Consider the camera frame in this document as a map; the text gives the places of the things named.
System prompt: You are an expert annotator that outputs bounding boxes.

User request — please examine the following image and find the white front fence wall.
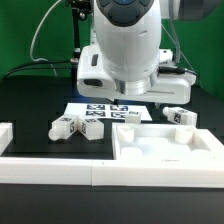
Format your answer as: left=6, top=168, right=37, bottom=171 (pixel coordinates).
left=0, top=157, right=224, bottom=188

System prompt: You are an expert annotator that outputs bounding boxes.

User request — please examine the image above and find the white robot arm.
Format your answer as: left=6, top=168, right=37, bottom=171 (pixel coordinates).
left=77, top=0, right=221, bottom=104

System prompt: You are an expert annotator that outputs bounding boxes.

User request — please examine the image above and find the white fence wall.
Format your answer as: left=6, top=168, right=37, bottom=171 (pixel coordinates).
left=0, top=157, right=224, bottom=188
left=0, top=122, right=13, bottom=156

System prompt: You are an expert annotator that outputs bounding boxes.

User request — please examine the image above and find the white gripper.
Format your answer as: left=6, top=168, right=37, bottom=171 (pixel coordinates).
left=77, top=45, right=196, bottom=104

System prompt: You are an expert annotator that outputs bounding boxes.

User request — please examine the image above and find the white sheet with tags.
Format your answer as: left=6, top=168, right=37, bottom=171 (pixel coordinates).
left=64, top=103, right=152, bottom=121

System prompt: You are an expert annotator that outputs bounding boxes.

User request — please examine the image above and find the grey cable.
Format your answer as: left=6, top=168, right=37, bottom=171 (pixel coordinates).
left=29, top=0, right=64, bottom=78

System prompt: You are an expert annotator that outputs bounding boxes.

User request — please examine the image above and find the white square tabletop part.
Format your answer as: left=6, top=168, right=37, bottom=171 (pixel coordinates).
left=112, top=123, right=224, bottom=160

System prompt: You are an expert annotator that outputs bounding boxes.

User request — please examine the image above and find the black cable bundle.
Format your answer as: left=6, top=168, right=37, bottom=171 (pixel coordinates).
left=0, top=59, right=81, bottom=81

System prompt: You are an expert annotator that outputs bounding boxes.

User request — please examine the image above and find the white left fence wall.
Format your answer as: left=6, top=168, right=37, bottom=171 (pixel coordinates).
left=0, top=122, right=13, bottom=156

